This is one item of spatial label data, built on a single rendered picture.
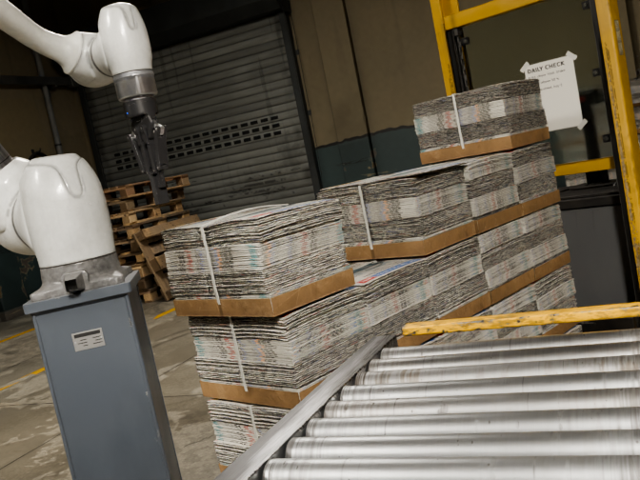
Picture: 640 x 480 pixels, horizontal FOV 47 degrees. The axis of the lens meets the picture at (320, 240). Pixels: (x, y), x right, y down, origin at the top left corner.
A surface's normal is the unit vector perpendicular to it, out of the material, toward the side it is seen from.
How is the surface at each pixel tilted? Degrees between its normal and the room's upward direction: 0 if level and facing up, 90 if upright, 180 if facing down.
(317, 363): 91
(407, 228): 90
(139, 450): 90
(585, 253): 90
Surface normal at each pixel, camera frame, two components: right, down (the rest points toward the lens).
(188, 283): -0.67, 0.22
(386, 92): -0.40, 0.18
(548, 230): 0.72, -0.07
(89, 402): 0.15, 0.07
